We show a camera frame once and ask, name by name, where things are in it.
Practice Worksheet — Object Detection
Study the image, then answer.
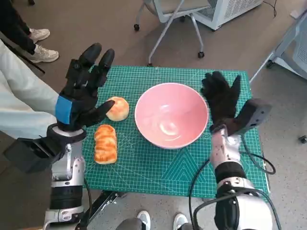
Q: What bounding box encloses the white shoe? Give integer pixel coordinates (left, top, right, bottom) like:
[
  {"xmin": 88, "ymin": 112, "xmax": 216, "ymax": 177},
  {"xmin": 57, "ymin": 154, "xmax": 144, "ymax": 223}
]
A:
[
  {"xmin": 137, "ymin": 210, "xmax": 151, "ymax": 230},
  {"xmin": 174, "ymin": 212, "xmax": 189, "ymax": 230}
]

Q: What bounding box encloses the white perforated cabinet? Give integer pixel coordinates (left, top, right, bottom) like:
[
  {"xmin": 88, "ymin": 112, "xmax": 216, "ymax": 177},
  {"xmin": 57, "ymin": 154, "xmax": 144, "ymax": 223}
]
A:
[{"xmin": 193, "ymin": 0, "xmax": 263, "ymax": 31}]

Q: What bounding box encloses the grey office chair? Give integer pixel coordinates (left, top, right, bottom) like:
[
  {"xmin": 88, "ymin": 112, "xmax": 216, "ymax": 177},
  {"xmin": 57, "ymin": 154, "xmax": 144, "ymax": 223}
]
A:
[{"xmin": 133, "ymin": 0, "xmax": 214, "ymax": 67}]

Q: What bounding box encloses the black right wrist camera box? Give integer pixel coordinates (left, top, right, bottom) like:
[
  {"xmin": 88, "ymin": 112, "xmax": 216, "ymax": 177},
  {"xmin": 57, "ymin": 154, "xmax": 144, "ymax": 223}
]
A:
[{"xmin": 226, "ymin": 98, "xmax": 273, "ymax": 137}]

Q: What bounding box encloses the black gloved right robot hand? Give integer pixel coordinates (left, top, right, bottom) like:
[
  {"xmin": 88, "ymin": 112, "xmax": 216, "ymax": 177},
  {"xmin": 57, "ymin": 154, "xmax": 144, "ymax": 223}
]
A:
[{"xmin": 200, "ymin": 71, "xmax": 242, "ymax": 132}]

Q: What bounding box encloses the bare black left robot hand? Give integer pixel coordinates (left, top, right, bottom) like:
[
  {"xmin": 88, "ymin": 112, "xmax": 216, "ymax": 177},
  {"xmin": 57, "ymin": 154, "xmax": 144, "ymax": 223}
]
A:
[{"xmin": 54, "ymin": 43, "xmax": 116, "ymax": 132}]

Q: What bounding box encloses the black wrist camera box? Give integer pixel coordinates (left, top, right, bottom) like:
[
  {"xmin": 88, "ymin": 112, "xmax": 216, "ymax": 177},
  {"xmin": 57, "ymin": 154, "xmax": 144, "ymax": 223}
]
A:
[
  {"xmin": 226, "ymin": 98, "xmax": 273, "ymax": 137},
  {"xmin": 3, "ymin": 136, "xmax": 62, "ymax": 173}
]

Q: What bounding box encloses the black metal table brace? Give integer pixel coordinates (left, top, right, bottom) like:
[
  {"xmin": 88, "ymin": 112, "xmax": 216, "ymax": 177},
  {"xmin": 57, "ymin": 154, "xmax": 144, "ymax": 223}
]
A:
[{"xmin": 76, "ymin": 190, "xmax": 128, "ymax": 230}]

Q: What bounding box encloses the long striped toy bread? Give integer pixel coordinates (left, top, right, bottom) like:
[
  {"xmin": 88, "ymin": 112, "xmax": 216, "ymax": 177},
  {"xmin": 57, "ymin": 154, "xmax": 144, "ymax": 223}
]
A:
[{"xmin": 94, "ymin": 124, "xmax": 118, "ymax": 165}]

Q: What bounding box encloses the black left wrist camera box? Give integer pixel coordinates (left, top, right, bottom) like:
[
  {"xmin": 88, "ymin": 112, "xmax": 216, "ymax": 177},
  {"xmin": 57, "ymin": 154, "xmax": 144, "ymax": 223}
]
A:
[{"xmin": 3, "ymin": 136, "xmax": 62, "ymax": 173}]

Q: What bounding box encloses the black floor cable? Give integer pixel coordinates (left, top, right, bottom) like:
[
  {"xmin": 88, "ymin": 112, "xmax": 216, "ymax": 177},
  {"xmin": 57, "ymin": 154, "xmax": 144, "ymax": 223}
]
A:
[{"xmin": 263, "ymin": 0, "xmax": 279, "ymax": 17}]

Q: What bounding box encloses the green cutting mat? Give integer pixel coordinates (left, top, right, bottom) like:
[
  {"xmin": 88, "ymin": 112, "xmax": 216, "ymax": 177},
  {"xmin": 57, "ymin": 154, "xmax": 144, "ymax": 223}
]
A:
[{"xmin": 83, "ymin": 65, "xmax": 271, "ymax": 198}]

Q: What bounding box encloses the black slanted bar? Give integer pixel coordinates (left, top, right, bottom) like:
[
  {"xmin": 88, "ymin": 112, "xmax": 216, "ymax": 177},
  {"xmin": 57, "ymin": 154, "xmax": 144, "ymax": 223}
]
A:
[{"xmin": 0, "ymin": 31, "xmax": 46, "ymax": 74}]

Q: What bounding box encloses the pink bowl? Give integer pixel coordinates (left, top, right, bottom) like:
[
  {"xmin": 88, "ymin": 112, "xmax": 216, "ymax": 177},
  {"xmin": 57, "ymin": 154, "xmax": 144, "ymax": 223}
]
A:
[{"xmin": 134, "ymin": 82, "xmax": 209, "ymax": 150}]

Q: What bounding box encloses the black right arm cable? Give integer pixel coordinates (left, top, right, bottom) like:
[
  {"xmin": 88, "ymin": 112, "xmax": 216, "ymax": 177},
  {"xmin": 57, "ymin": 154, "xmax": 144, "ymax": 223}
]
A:
[{"xmin": 188, "ymin": 138, "xmax": 283, "ymax": 230}]

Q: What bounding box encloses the round toy bread bun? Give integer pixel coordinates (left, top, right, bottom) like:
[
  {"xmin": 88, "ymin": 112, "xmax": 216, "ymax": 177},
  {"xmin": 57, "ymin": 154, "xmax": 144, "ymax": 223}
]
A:
[{"xmin": 105, "ymin": 96, "xmax": 130, "ymax": 122}]

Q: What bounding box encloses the white frame cart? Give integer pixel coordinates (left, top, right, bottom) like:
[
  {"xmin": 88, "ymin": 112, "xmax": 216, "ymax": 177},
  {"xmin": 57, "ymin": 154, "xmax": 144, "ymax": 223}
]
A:
[{"xmin": 249, "ymin": 11, "xmax": 307, "ymax": 83}]

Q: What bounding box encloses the person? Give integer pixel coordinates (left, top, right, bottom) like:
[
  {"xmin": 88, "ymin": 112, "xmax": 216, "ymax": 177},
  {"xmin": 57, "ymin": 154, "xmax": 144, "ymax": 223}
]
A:
[
  {"xmin": 0, "ymin": 39, "xmax": 59, "ymax": 139},
  {"xmin": 0, "ymin": 0, "xmax": 59, "ymax": 64}
]

